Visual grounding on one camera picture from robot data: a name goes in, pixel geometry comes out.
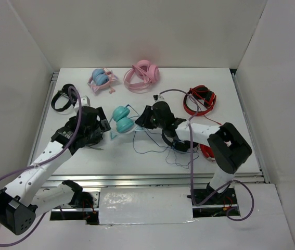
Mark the red white headphones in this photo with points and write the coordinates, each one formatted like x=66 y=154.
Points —
x=207 y=152

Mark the black headset with microphone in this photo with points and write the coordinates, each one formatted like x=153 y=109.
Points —
x=92 y=139

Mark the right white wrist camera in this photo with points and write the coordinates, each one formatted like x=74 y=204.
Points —
x=158 y=98

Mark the black headphones with blue cable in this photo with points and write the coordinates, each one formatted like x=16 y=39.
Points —
x=171 y=139

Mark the black headphones back left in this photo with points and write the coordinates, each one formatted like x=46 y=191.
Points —
x=64 y=98

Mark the pink gaming headset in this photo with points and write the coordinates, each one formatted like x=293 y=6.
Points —
x=146 y=71

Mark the pink blue cat headphones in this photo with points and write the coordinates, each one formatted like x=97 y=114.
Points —
x=102 y=78

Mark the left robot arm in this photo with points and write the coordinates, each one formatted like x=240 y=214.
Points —
x=22 y=200

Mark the white foil-covered panel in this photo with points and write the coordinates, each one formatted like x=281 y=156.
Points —
x=150 y=205

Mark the teal cat ear headphones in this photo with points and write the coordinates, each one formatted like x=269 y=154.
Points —
x=124 y=118

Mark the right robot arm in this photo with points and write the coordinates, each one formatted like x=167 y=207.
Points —
x=228 y=146

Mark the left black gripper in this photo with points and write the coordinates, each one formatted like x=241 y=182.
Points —
x=103 y=123

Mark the aluminium rail frame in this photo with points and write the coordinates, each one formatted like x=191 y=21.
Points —
x=142 y=158

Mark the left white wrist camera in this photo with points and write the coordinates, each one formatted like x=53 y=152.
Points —
x=84 y=100

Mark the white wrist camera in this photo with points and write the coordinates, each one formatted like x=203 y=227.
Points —
x=84 y=100
x=158 y=98

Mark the red black headphones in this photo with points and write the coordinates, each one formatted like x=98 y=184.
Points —
x=204 y=97

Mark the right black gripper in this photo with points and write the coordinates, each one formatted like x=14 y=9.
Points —
x=144 y=120

